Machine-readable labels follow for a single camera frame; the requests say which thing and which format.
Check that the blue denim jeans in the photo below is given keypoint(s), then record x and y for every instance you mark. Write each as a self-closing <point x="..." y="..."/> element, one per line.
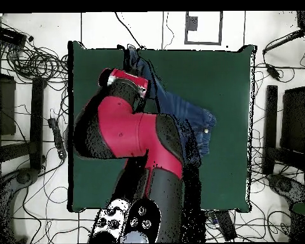
<point x="188" y="111"/>

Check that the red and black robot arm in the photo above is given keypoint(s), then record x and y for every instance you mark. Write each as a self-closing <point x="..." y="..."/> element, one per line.
<point x="132" y="132"/>

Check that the dark green table cloth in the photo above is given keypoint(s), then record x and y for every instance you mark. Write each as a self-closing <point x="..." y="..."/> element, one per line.
<point x="206" y="76"/>

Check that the black power strip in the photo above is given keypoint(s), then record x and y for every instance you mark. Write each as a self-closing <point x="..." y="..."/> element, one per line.
<point x="57" y="137"/>

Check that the black power adapter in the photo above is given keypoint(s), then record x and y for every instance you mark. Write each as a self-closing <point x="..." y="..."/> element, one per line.
<point x="273" y="71"/>

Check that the grey stand foot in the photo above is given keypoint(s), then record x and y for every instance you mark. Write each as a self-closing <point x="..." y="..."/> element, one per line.
<point x="23" y="177"/>
<point x="284" y="186"/>

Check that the black rod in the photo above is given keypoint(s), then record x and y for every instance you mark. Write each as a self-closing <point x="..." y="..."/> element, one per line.
<point x="284" y="40"/>

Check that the black floor bar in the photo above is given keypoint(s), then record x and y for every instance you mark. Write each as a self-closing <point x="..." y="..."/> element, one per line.
<point x="226" y="226"/>

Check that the black metal frame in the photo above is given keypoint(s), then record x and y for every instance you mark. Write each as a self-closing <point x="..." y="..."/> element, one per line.
<point x="270" y="114"/>
<point x="36" y="114"/>

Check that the black network switch box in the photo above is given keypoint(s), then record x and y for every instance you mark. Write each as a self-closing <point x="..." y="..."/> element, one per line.
<point x="9" y="35"/>

